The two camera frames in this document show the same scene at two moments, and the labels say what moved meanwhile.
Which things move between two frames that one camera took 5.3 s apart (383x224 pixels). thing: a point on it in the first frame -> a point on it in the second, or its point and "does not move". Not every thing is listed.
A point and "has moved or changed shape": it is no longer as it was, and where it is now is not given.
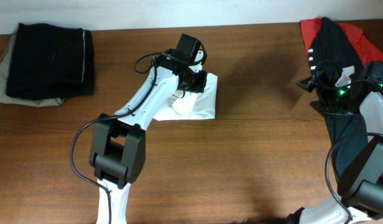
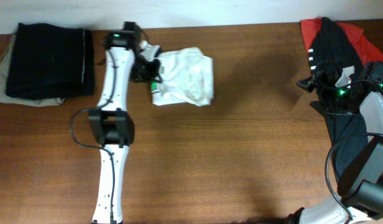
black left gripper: [201, 84] -> [155, 76]
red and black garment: [341, 45] does not move
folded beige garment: [0, 71] does not move
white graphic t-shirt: [183, 105] has moved or changed shape
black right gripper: [321, 77] does not move
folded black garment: [50, 61] does not move
